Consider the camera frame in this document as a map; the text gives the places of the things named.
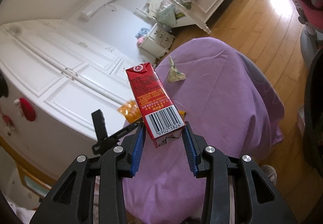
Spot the red drink carton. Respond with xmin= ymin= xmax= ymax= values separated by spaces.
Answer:
xmin=126 ymin=63 xmax=185 ymax=147

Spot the black trash bin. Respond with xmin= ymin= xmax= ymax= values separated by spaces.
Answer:
xmin=303 ymin=50 xmax=322 ymax=175

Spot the orange fruit wrapper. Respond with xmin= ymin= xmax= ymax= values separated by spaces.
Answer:
xmin=117 ymin=100 xmax=142 ymax=123

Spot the white wardrobe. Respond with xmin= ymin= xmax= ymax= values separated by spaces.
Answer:
xmin=1 ymin=19 xmax=134 ymax=179

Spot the crumpled paper scrap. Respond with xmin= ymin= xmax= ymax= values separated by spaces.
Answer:
xmin=167 ymin=56 xmax=186 ymax=83

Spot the purple table cloth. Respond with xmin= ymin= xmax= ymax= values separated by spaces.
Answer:
xmin=123 ymin=37 xmax=284 ymax=223

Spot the white nightstand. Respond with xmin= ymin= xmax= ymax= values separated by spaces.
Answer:
xmin=140 ymin=23 xmax=175 ymax=58

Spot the white air conditioner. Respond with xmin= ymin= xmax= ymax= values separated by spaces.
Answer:
xmin=79 ymin=0 xmax=109 ymax=21

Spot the red wall ornament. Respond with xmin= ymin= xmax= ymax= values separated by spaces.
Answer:
xmin=14 ymin=98 xmax=36 ymax=122

